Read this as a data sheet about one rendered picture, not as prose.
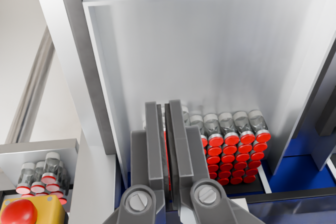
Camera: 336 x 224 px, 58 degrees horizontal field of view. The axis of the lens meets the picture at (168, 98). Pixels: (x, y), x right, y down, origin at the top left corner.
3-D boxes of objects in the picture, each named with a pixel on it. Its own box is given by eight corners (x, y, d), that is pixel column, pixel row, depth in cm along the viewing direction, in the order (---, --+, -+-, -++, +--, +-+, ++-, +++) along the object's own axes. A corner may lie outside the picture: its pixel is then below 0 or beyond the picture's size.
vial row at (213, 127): (259, 118, 47) (269, 142, 43) (143, 128, 46) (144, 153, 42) (262, 108, 45) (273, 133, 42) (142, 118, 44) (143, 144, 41)
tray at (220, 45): (268, 158, 55) (274, 175, 53) (125, 171, 54) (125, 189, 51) (340, -29, 31) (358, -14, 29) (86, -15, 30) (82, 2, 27)
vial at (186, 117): (187, 114, 45) (192, 139, 41) (173, 115, 44) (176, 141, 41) (188, 104, 43) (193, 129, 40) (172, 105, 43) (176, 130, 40)
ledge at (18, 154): (93, 182, 59) (92, 191, 58) (24, 188, 58) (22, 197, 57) (76, 137, 49) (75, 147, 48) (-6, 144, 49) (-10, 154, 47)
